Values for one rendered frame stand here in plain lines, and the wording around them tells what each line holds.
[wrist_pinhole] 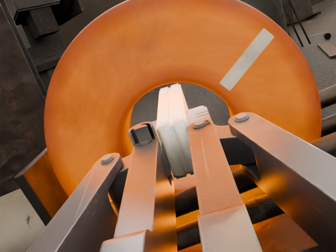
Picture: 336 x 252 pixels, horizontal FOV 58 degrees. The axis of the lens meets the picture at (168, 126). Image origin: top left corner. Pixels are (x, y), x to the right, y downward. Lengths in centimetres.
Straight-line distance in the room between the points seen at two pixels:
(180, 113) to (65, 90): 6
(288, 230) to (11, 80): 34
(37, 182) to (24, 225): 4
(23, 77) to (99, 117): 26
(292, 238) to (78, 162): 13
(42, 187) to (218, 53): 12
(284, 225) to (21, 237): 16
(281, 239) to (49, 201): 13
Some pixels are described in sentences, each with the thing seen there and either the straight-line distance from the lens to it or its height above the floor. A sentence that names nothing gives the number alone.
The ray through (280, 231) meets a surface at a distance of 20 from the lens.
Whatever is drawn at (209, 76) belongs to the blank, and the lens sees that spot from 16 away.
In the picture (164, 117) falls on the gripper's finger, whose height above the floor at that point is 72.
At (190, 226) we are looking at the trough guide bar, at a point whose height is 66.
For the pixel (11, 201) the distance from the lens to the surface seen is 22.
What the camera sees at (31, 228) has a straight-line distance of 20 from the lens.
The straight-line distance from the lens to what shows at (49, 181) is 19.
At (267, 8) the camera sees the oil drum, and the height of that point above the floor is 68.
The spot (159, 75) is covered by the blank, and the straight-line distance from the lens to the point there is 16.
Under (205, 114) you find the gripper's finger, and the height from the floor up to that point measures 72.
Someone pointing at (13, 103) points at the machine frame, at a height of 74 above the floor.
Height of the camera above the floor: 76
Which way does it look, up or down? 17 degrees down
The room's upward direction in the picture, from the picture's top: 19 degrees counter-clockwise
